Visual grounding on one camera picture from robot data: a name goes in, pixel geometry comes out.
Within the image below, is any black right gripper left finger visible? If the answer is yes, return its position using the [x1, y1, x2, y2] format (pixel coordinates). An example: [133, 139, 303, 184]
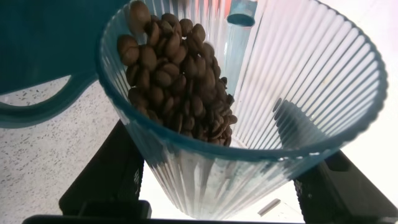
[58, 119, 146, 216]

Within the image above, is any teal square basin with handle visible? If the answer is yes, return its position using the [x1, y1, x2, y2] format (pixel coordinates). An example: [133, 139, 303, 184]
[0, 0, 131, 129]

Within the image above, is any translucent ribbed blue-grey cup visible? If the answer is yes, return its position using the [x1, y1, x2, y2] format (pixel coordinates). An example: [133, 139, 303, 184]
[95, 0, 389, 221]

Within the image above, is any pile of coffee beans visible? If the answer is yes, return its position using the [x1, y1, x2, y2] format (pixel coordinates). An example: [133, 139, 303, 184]
[116, 0, 239, 147]

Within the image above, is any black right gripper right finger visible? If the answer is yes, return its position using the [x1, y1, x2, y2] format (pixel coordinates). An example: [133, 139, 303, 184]
[273, 98, 398, 223]

